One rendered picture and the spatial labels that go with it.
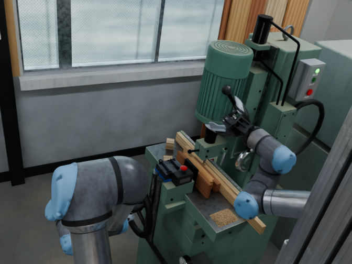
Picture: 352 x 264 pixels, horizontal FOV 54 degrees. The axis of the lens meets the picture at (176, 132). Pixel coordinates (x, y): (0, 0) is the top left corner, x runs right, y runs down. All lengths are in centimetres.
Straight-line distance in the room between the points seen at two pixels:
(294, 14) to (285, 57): 186
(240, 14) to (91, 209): 230
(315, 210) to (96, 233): 49
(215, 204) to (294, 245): 93
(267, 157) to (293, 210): 19
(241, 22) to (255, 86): 149
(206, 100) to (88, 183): 73
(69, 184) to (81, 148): 216
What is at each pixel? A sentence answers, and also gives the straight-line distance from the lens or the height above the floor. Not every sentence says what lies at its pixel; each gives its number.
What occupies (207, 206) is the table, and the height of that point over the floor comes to 90.
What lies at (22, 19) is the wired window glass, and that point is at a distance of 248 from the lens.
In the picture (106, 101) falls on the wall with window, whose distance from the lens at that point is 276.
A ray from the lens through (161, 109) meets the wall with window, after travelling 302.
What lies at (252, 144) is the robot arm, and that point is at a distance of 112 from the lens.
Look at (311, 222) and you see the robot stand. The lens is 55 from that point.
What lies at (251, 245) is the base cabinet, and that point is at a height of 48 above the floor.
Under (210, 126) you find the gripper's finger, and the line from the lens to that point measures 124.
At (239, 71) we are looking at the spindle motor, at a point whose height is 145.
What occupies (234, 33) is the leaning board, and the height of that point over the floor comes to 117.
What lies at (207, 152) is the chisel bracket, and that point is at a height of 104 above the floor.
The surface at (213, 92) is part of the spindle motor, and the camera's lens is 135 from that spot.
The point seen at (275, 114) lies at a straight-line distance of 147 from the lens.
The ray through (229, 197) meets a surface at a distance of 152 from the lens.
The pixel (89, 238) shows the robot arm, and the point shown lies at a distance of 83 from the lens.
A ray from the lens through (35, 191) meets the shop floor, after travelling 284.
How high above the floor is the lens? 191
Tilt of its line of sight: 32 degrees down
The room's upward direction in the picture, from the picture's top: 10 degrees clockwise
